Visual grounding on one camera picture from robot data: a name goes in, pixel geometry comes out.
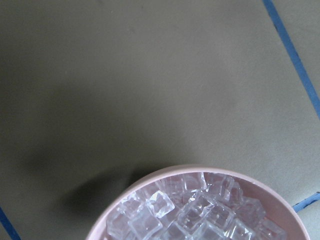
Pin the pink bowl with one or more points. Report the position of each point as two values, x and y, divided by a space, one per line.
277 208

